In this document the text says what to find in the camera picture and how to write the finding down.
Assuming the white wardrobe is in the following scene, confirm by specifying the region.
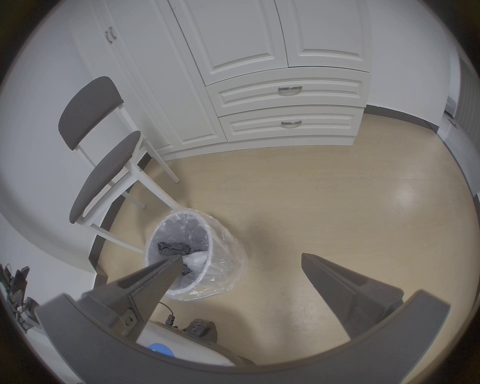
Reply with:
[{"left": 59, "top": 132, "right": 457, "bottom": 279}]
[{"left": 71, "top": 0, "right": 372, "bottom": 162}]

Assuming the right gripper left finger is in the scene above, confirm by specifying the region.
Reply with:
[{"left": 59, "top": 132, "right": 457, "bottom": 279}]
[{"left": 80, "top": 255, "right": 184, "bottom": 343}]

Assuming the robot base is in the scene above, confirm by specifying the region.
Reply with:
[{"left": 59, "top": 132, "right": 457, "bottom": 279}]
[{"left": 137, "top": 319, "right": 244, "bottom": 366}]

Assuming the clear plastic bag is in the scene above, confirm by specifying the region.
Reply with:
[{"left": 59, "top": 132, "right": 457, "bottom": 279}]
[{"left": 144, "top": 207, "right": 249, "bottom": 302}]

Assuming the white trash bin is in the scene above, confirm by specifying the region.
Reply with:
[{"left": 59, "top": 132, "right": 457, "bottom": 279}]
[{"left": 144, "top": 210, "right": 215, "bottom": 293}]

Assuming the black cable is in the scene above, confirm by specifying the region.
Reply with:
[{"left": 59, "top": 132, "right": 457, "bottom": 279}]
[{"left": 158, "top": 301, "right": 179, "bottom": 328}]

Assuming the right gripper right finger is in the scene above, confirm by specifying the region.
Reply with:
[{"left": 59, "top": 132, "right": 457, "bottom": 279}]
[{"left": 301, "top": 253, "right": 405, "bottom": 343}]

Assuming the black plastic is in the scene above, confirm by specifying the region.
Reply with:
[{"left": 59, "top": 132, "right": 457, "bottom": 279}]
[{"left": 157, "top": 241, "right": 193, "bottom": 276}]

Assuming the grey curtain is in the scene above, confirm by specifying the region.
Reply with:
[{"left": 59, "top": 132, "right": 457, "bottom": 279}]
[{"left": 455, "top": 56, "right": 480, "bottom": 136}]

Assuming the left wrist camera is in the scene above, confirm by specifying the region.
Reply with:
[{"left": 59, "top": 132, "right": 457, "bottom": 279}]
[{"left": 15, "top": 266, "right": 31, "bottom": 297}]

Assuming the grey padded white chair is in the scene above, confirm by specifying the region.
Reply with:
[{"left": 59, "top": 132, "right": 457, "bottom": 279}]
[{"left": 58, "top": 76, "right": 181, "bottom": 256}]

